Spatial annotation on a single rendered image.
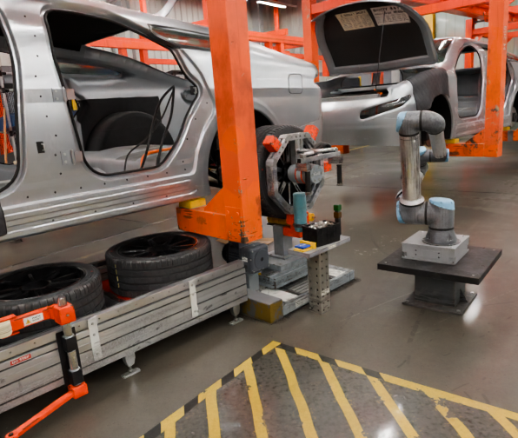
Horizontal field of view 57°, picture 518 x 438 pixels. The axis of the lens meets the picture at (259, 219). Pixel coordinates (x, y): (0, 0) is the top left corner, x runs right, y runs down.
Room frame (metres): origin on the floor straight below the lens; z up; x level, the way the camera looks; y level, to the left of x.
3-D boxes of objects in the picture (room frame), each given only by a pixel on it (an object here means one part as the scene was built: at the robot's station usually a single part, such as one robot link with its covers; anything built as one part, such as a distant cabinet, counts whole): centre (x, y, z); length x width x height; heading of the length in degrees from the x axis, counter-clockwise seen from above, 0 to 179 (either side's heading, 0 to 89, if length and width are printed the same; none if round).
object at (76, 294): (2.37, 1.20, 0.39); 0.66 x 0.66 x 0.24
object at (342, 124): (7.51, -2.73, 1.49); 4.95 x 1.86 x 1.59; 134
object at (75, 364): (2.00, 0.91, 0.30); 0.09 x 0.05 x 0.50; 134
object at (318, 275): (2.86, -0.35, 0.21); 0.10 x 0.10 x 0.42; 44
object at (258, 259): (3.18, 0.15, 0.26); 0.42 x 0.18 x 0.35; 44
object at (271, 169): (3.26, -0.28, 0.85); 0.54 x 0.07 x 0.54; 134
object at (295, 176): (3.21, -0.33, 0.85); 0.21 x 0.14 x 0.14; 44
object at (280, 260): (3.38, -0.17, 0.32); 0.40 x 0.30 x 0.28; 134
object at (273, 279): (3.34, -0.13, 0.13); 0.50 x 0.36 x 0.10; 134
